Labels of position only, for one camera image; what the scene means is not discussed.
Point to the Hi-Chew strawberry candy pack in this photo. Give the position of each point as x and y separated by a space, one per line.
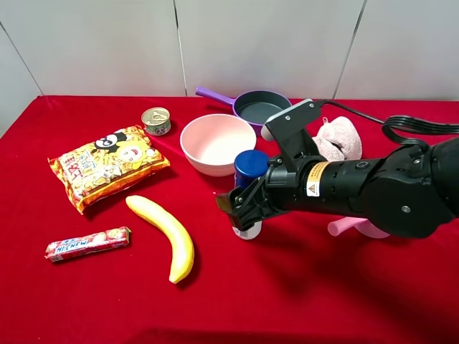
92 243

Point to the blue-capped white bottle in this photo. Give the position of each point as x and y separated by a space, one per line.
249 165

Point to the purple frying pan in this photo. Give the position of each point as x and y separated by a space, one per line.
254 107

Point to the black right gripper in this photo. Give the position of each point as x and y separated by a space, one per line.
273 194

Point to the small tin can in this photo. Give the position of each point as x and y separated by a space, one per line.
156 121

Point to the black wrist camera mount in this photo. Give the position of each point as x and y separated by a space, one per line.
288 129

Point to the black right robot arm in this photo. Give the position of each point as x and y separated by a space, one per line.
409 193

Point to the pink plastic scoop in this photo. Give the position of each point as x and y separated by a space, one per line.
363 226

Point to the yellow banana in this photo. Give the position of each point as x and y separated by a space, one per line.
181 243

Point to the prawn cracker snack bag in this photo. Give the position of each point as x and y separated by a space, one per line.
107 165

